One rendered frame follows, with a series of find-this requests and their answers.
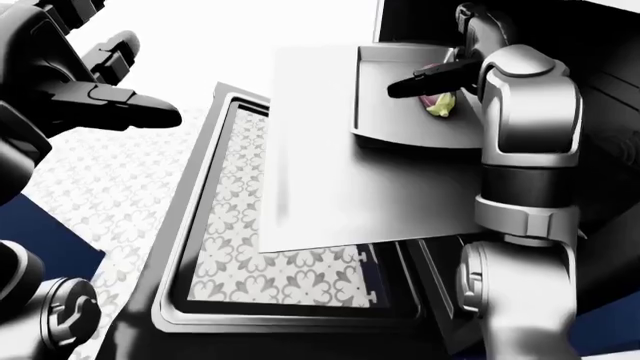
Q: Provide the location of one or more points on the purple eggplant with green stem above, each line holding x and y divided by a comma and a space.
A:
441, 105

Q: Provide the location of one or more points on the flat grey oven rack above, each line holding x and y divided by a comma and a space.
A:
350, 195

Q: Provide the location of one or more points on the black oven body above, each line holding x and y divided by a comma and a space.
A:
610, 150

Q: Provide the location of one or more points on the grey oven tray rack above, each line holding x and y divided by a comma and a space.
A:
390, 112

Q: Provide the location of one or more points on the oven door with glass window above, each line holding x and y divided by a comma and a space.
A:
225, 225

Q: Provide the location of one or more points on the navy blue cabinet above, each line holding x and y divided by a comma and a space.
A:
30, 232

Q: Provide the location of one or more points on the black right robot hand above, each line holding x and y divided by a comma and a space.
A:
430, 83

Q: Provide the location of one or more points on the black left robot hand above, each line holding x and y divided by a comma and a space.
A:
45, 56

